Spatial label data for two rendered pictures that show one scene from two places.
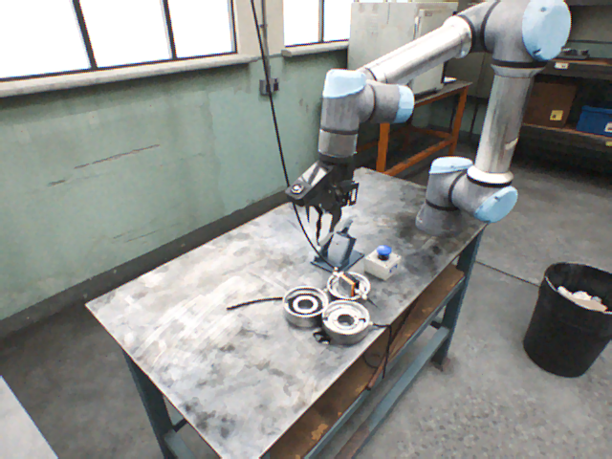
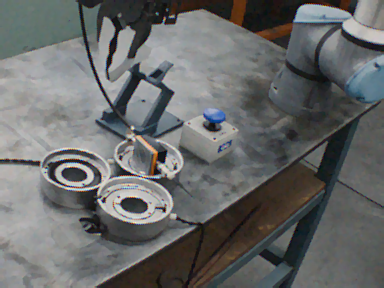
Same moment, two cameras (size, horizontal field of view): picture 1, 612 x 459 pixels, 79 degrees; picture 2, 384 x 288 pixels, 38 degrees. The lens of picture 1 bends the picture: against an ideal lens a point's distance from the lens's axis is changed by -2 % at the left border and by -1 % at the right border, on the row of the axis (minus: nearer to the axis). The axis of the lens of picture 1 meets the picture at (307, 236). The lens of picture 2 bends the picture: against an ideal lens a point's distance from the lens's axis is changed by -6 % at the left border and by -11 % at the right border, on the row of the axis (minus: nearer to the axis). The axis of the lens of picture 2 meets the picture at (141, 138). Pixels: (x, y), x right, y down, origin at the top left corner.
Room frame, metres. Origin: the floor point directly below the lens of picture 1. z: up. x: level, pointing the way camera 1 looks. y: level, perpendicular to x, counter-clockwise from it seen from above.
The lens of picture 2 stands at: (-0.05, -0.04, 1.36)
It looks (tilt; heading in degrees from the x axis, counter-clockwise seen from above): 32 degrees down; 357
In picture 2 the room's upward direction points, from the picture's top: 10 degrees clockwise
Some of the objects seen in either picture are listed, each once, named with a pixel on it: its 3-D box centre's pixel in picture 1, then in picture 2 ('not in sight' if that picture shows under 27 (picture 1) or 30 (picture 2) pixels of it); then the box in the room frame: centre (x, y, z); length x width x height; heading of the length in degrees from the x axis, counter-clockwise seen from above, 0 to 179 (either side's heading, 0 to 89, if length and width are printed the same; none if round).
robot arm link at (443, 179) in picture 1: (450, 180); (320, 37); (1.08, -0.44, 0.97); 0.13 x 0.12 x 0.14; 26
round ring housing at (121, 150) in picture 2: (348, 291); (147, 167); (0.72, -0.10, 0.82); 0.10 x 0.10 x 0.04
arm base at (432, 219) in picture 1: (441, 211); (305, 83); (1.08, -0.44, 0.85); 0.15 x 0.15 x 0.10
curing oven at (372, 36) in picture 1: (403, 50); not in sight; (3.23, -0.74, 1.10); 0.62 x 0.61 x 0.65; 138
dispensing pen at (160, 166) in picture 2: (356, 289); (160, 163); (0.70, -0.12, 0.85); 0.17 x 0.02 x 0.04; 36
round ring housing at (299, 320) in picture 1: (305, 307); (73, 179); (0.67, 0.00, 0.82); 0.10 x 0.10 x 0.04
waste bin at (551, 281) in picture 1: (571, 321); not in sight; (1.22, -1.19, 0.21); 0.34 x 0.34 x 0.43
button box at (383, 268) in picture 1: (383, 262); (211, 135); (0.84, -0.21, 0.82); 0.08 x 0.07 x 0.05; 138
